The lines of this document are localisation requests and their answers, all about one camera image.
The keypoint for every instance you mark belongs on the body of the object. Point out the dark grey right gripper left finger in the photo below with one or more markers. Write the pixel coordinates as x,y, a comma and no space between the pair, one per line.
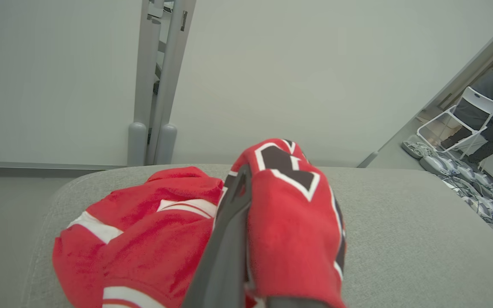
225,256

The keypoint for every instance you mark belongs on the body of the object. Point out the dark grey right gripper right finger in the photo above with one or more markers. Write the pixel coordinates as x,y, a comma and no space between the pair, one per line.
298,303

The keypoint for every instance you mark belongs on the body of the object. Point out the red and white garment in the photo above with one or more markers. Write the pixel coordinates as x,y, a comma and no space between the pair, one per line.
152,239

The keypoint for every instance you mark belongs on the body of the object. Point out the round grey floor device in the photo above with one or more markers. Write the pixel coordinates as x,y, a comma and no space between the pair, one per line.
417,149
437,164

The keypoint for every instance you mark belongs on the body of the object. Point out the grey baseboard strip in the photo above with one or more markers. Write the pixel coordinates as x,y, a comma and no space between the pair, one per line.
49,164

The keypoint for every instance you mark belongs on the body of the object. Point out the white folding chair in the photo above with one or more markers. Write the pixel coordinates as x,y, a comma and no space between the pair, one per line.
477,100

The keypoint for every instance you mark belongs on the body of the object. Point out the person in grey sweater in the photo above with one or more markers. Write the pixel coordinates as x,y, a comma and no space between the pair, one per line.
492,107

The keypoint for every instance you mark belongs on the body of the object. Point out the grey partition wall posts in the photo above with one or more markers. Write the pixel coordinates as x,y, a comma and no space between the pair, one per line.
169,85

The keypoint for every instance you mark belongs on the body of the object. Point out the grey partition post round foot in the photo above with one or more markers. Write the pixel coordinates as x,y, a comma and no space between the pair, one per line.
141,85

